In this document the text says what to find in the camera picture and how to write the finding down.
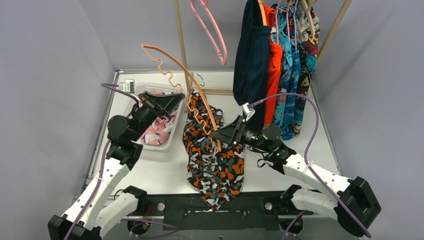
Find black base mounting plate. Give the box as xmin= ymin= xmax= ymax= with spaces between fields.
xmin=129 ymin=191 xmax=300 ymax=231

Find bright orange shorts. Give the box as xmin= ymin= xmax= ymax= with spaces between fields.
xmin=263 ymin=5 xmax=283 ymax=125

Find light blue fish shorts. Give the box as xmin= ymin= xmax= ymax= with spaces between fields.
xmin=270 ymin=3 xmax=296 ymax=141

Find orange camouflage shorts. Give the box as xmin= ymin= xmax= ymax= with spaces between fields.
xmin=182 ymin=91 xmax=245 ymax=211

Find dark blue leaf shorts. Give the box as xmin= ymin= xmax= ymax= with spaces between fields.
xmin=291 ymin=43 xmax=307 ymax=136

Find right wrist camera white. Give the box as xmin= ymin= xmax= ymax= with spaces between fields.
xmin=242 ymin=102 xmax=256 ymax=123

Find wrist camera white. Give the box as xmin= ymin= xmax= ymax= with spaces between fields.
xmin=242 ymin=102 xmax=256 ymax=123
xmin=123 ymin=79 xmax=135 ymax=94

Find navy blue shorts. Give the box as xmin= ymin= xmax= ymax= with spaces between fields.
xmin=232 ymin=0 xmax=273 ymax=132

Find blue plastic hanger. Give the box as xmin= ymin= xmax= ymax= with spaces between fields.
xmin=292 ymin=0 xmax=299 ymax=52

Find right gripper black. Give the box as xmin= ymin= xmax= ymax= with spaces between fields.
xmin=210 ymin=115 xmax=272 ymax=152

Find aluminium rail frame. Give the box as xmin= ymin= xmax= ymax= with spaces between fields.
xmin=59 ymin=69 xmax=369 ymax=240

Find wooden clothes rack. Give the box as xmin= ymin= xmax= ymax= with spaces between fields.
xmin=173 ymin=0 xmax=354 ymax=97

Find pink shark print shorts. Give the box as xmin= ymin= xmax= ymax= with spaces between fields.
xmin=139 ymin=109 xmax=178 ymax=147

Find white plastic perforated basket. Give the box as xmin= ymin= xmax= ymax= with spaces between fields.
xmin=129 ymin=82 xmax=186 ymax=151

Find light wooden hanger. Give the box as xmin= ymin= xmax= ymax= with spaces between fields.
xmin=300 ymin=0 xmax=316 ymax=36

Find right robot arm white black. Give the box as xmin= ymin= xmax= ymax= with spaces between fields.
xmin=210 ymin=116 xmax=382 ymax=238

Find comic print shorts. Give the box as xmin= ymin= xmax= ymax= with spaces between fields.
xmin=294 ymin=6 xmax=322 ymax=117

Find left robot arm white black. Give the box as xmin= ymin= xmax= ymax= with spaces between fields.
xmin=47 ymin=91 xmax=185 ymax=240

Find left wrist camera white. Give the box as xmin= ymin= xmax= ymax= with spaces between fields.
xmin=123 ymin=79 xmax=135 ymax=94

